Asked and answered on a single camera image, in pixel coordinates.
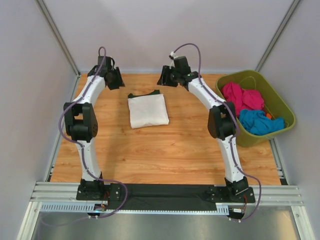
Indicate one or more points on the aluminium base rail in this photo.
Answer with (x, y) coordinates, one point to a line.
(271, 195)

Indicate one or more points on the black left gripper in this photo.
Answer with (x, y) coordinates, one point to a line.
(119, 82)

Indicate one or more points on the blue t-shirt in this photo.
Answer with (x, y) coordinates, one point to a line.
(257, 123)

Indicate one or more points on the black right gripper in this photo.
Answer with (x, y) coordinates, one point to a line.
(164, 78)

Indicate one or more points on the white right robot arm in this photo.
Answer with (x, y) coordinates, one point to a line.
(222, 124)

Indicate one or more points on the magenta pink t-shirt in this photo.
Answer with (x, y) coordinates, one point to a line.
(243, 99)

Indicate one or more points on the olive green plastic bin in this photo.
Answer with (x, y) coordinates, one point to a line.
(273, 104)

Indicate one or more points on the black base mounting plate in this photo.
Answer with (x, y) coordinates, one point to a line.
(181, 196)

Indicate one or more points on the aluminium corner frame post left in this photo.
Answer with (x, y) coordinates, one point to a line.
(57, 35)

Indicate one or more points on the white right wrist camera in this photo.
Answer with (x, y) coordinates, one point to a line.
(172, 55)

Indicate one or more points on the aluminium corner frame post right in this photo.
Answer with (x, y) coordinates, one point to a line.
(278, 33)

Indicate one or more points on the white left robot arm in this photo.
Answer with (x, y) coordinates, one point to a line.
(81, 126)

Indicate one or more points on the white and green raglan t-shirt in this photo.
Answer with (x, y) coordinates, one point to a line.
(147, 110)

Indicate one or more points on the grey slotted cable duct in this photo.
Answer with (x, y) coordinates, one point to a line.
(95, 208)

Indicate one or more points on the aluminium corner frame post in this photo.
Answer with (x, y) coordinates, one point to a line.
(57, 35)
(278, 33)

